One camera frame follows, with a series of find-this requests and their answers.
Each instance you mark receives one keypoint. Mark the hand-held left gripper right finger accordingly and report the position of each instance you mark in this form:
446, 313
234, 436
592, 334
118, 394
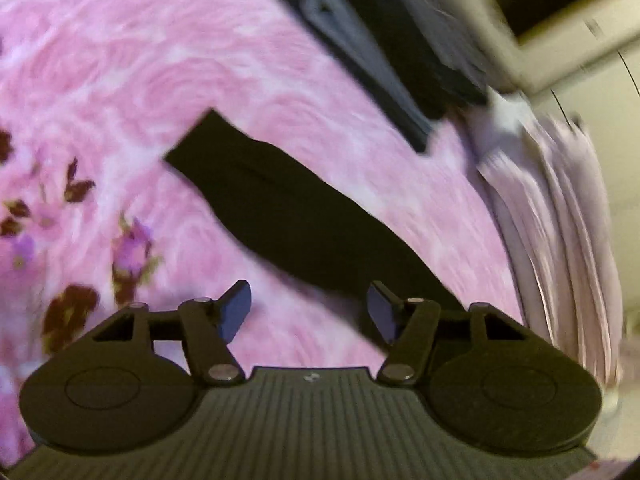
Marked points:
382, 310

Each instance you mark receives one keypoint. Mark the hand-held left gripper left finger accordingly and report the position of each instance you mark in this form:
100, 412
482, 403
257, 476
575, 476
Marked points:
232, 310

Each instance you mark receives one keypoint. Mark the black sock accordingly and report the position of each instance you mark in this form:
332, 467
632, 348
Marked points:
300, 220

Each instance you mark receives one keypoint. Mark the lilac striped quilt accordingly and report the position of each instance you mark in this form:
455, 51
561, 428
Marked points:
550, 235

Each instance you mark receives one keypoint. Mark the pink floral blanket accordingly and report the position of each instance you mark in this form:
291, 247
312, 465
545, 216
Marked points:
150, 85

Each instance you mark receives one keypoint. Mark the folded black garment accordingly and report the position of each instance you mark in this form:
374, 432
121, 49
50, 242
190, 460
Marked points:
390, 35

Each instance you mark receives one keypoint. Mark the cream wardrobe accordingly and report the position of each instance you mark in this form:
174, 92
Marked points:
605, 135

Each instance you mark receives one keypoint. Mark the beige furniture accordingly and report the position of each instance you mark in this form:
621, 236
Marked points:
505, 50

